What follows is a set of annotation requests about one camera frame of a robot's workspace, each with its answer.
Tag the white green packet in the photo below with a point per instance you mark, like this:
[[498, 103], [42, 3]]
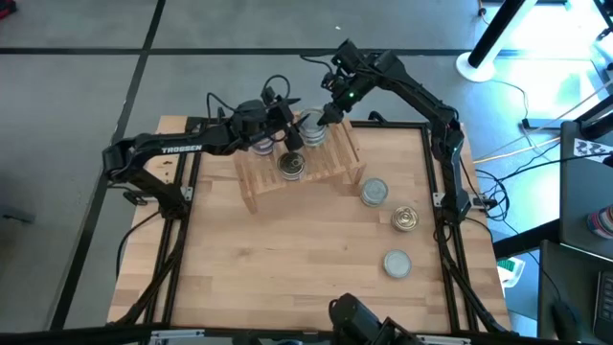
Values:
[[511, 269]]

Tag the black keyboard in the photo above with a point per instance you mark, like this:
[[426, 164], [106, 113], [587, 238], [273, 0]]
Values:
[[606, 299]]

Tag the wooden slatted shelf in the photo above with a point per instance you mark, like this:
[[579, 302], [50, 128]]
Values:
[[249, 187]]

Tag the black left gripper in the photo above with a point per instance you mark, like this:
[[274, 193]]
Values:
[[254, 117]]

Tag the grey floor object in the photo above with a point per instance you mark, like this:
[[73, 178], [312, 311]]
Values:
[[16, 214]]

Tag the white fiducial marker sheet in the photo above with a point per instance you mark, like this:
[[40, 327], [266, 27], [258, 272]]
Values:
[[591, 149]]

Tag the black metal table frame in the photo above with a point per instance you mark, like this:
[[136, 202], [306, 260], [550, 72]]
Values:
[[239, 337]]

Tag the black computer mouse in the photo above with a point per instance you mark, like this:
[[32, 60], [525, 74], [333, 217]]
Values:
[[565, 318]]

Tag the black power adapter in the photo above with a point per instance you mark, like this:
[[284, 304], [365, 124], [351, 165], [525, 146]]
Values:
[[527, 123]]

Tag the black desk crossbar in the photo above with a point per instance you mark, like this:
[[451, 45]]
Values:
[[524, 239]]

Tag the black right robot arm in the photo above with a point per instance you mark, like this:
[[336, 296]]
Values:
[[445, 144]]

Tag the striped colourful roll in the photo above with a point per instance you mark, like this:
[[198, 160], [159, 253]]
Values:
[[604, 223]]

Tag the black cylindrical device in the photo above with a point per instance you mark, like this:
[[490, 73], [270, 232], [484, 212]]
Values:
[[352, 314]]

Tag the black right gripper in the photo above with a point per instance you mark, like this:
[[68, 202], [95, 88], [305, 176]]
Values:
[[347, 81]]

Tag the silver metal bracket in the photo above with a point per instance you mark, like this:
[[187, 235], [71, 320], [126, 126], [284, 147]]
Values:
[[177, 334], [443, 339]]

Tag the grey power strip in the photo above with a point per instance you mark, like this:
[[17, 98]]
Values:
[[481, 201]]

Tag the dark grey desk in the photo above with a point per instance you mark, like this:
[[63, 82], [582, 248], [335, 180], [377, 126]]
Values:
[[570, 282], [582, 201]]

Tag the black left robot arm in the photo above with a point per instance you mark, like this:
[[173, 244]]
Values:
[[158, 146]]

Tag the red object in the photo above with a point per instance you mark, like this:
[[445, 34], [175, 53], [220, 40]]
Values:
[[6, 7]]

